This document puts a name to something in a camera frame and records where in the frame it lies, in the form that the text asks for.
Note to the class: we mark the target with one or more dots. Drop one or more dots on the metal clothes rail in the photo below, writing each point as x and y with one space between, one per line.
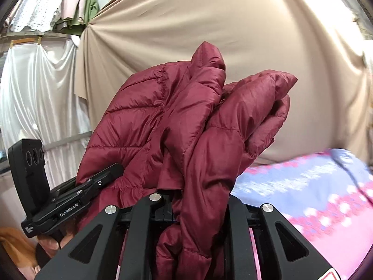
32 36

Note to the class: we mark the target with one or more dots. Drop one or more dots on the green hanging garment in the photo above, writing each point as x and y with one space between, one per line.
92 7

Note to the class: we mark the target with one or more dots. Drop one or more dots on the white satin cloth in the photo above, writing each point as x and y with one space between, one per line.
38 93

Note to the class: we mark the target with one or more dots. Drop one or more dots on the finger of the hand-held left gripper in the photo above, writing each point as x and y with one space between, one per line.
107 173

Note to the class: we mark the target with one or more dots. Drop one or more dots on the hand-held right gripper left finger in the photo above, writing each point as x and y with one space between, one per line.
145 227

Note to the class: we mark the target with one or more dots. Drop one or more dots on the pink blue floral blanket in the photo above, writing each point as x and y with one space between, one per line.
306 186

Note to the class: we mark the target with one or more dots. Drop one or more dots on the beige backdrop cloth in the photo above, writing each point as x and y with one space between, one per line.
233 29

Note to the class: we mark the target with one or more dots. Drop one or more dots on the white dotted hanging shirt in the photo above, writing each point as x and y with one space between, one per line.
35 5

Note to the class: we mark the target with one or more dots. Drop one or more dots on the cream patterned cloth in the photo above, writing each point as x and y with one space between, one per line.
364 20

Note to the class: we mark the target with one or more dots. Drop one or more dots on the maroon quilted puffer jacket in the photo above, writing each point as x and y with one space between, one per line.
174 128

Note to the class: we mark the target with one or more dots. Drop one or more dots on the person's left hand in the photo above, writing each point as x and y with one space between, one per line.
51 242

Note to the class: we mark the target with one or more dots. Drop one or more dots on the orange cloth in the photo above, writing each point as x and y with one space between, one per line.
16 245

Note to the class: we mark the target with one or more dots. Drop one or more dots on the pink hanging garment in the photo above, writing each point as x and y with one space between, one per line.
72 3

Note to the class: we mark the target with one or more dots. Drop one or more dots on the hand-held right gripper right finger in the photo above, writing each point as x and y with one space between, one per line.
239 236

